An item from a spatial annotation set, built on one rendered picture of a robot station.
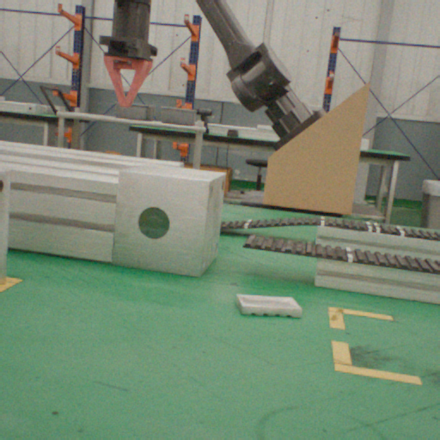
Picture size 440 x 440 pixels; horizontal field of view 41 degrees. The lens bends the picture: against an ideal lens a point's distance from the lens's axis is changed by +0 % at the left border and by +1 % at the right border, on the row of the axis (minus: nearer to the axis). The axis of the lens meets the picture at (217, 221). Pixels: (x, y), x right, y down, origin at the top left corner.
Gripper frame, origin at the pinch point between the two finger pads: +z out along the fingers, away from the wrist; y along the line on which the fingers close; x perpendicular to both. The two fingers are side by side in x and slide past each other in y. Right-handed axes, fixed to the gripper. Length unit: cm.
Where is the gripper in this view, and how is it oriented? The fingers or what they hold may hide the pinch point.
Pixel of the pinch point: (125, 101)
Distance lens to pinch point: 96.3
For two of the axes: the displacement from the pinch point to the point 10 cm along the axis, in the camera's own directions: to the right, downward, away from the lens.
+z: -1.0, 9.8, 1.7
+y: -1.6, 1.5, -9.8
